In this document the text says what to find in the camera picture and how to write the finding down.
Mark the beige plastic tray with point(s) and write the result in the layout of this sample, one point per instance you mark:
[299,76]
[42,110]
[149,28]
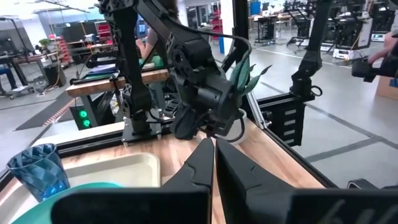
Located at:
[124,171]

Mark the red shelf unit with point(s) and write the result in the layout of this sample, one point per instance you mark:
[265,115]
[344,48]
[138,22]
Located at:
[104,31]

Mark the blue barrel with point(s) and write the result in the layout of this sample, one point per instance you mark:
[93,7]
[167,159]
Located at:
[255,7]

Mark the silver aluminium extrusion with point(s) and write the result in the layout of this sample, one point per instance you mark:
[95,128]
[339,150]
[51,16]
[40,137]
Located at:
[256,110]

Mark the cardboard box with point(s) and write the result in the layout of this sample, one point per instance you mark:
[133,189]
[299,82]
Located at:
[387,88]

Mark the person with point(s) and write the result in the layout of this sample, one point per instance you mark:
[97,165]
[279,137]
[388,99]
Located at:
[144,46]
[385,40]

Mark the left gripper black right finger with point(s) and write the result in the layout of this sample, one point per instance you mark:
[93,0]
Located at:
[248,193]

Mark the wooden workbench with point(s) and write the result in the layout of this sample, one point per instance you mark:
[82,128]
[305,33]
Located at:
[93,87]

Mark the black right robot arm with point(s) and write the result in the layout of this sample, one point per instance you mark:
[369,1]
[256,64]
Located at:
[130,77]

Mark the blue faceted plastic cup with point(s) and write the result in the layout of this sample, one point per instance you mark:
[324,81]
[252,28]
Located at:
[37,174]

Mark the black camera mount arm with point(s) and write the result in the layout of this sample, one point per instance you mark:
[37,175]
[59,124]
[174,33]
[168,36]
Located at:
[308,62]

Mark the black robot workstation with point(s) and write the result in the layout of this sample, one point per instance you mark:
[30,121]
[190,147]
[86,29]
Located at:
[348,31]

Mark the black handheld device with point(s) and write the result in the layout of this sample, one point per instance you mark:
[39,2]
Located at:
[363,70]

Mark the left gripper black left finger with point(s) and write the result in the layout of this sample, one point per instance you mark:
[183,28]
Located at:
[189,183]

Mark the black box green lights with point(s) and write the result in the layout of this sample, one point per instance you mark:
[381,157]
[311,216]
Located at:
[83,118]

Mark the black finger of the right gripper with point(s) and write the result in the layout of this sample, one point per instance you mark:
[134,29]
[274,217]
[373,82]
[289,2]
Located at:
[189,124]
[178,124]

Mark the teal plate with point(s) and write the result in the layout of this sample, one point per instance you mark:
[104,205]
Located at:
[40,211]

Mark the potted plant white pot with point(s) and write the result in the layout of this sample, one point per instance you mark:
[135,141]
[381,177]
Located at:
[241,77]

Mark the black work table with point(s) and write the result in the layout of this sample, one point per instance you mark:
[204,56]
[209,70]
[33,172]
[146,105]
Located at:
[31,59]

